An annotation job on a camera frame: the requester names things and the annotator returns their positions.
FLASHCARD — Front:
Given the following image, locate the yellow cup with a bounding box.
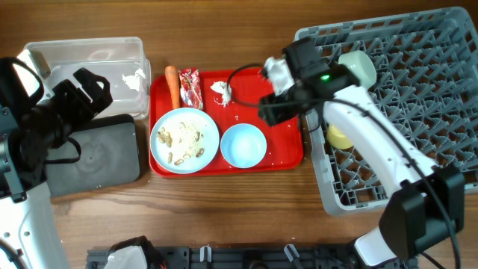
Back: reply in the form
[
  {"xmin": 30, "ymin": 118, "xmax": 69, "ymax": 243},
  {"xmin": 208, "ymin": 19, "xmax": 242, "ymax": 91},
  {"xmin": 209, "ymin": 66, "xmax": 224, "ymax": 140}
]
[{"xmin": 326, "ymin": 125, "xmax": 353, "ymax": 149}]

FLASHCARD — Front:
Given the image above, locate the green bowl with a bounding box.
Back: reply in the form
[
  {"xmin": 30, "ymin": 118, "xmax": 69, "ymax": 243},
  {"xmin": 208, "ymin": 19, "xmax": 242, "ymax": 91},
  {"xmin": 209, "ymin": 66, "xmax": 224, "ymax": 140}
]
[{"xmin": 338, "ymin": 51, "xmax": 377, "ymax": 89}]

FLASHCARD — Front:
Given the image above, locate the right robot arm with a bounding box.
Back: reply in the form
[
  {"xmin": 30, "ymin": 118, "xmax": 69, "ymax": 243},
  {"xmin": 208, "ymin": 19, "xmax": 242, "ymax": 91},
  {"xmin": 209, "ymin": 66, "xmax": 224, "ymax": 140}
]
[{"xmin": 258, "ymin": 38, "xmax": 465, "ymax": 268}]

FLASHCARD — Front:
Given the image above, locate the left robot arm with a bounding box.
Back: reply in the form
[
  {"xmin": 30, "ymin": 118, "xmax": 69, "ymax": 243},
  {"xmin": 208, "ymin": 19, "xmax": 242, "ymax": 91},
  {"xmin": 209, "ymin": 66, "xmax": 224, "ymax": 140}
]
[{"xmin": 1, "ymin": 57, "xmax": 113, "ymax": 268}]

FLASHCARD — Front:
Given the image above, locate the grey dishwasher rack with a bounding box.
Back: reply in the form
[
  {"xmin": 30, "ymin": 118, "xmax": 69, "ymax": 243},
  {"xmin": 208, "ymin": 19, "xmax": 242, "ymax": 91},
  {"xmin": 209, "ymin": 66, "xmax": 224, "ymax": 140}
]
[{"xmin": 295, "ymin": 7, "xmax": 477, "ymax": 215}]

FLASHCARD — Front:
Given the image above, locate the red serving tray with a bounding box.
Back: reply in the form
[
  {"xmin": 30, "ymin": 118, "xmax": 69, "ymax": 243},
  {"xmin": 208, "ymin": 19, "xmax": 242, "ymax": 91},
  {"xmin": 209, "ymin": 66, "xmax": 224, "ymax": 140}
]
[{"xmin": 149, "ymin": 68, "xmax": 304, "ymax": 178}]

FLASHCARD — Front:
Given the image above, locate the light blue bowl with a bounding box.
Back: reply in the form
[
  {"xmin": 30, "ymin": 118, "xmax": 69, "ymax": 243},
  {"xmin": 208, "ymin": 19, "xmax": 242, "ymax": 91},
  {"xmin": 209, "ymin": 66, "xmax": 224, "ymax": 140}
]
[{"xmin": 220, "ymin": 123, "xmax": 267, "ymax": 169}]

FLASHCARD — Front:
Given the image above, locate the crumpled white tissue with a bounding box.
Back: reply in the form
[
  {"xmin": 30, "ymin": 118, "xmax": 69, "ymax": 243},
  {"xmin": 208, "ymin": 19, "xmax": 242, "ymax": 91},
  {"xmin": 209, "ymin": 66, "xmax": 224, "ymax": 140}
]
[{"xmin": 211, "ymin": 81, "xmax": 232, "ymax": 108}]

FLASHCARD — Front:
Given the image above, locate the red snack wrapper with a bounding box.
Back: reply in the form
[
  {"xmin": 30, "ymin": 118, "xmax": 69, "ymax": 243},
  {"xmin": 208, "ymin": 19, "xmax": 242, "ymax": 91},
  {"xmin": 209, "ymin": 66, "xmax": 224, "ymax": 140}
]
[{"xmin": 179, "ymin": 68, "xmax": 203, "ymax": 110}]

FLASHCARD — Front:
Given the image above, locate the light blue plate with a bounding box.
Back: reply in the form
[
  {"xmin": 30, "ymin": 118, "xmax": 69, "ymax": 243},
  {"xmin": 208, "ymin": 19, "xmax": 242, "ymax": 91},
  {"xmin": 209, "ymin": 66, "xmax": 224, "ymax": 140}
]
[{"xmin": 150, "ymin": 108, "xmax": 220, "ymax": 175}]

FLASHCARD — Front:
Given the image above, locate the orange carrot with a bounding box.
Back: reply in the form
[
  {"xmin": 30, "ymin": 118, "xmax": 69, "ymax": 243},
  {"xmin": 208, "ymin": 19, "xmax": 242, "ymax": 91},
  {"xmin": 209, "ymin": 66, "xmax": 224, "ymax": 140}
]
[{"xmin": 164, "ymin": 66, "xmax": 181, "ymax": 109}]

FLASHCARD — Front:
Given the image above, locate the white tissue in bin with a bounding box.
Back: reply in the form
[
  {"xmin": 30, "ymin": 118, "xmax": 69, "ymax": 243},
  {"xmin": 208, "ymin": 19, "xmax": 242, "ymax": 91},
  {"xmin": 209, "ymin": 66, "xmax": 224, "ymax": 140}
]
[{"xmin": 122, "ymin": 69, "xmax": 146, "ymax": 92}]

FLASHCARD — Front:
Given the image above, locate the clear plastic bin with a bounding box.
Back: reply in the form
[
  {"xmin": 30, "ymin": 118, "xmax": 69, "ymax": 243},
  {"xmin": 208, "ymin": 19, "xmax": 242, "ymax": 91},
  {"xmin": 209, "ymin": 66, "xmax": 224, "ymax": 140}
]
[{"xmin": 25, "ymin": 37, "xmax": 152, "ymax": 120}]

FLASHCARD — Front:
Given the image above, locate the black tray bin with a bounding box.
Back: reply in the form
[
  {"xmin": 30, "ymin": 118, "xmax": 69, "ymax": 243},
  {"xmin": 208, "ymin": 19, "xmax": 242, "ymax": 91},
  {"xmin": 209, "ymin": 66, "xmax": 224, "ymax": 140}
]
[{"xmin": 46, "ymin": 114, "xmax": 141, "ymax": 197}]

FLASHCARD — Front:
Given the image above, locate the right black cable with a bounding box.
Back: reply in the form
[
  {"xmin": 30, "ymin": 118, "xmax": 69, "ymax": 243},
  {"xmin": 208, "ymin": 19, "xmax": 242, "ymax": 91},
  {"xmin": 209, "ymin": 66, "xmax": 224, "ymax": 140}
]
[{"xmin": 226, "ymin": 62, "xmax": 462, "ymax": 269}]

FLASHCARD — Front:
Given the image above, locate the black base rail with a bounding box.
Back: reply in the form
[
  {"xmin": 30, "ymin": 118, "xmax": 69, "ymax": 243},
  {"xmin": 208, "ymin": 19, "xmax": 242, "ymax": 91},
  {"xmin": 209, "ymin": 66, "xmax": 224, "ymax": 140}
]
[{"xmin": 85, "ymin": 243, "xmax": 418, "ymax": 269}]

